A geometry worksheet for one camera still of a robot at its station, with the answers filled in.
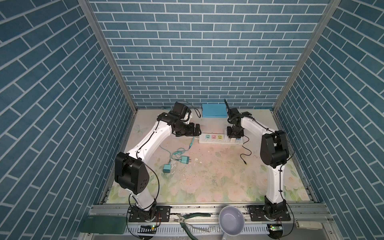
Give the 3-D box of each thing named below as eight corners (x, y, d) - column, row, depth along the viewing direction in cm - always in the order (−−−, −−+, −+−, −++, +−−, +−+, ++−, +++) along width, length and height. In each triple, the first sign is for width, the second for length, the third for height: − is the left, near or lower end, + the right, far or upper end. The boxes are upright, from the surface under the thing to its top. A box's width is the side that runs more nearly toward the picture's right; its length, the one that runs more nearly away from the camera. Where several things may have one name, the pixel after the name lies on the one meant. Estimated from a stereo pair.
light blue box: (202, 119, 116) (202, 116, 113) (202, 106, 126) (202, 103, 123) (227, 119, 117) (228, 116, 114) (225, 107, 126) (226, 103, 123)
